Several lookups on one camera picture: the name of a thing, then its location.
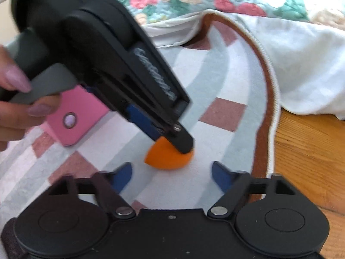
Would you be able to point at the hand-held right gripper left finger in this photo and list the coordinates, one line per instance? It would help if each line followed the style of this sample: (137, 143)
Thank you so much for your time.
(122, 178)

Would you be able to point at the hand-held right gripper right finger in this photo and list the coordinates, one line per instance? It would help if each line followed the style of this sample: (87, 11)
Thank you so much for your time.
(219, 176)

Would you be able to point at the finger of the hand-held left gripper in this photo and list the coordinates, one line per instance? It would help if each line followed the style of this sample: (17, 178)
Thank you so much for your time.
(180, 139)
(140, 121)

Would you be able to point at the orange egg-shaped sponge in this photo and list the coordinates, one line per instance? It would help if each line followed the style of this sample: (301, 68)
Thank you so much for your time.
(167, 159)

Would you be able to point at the pink cardboard box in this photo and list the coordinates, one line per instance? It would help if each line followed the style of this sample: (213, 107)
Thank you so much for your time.
(80, 118)

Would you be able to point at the person's left hand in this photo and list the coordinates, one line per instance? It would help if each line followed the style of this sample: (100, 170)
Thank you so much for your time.
(16, 118)

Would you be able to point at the checkered rug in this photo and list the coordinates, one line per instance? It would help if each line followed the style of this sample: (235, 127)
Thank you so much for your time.
(229, 86)

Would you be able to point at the dark maroon cloth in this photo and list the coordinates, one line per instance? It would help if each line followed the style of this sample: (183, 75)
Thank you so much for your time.
(6, 237)

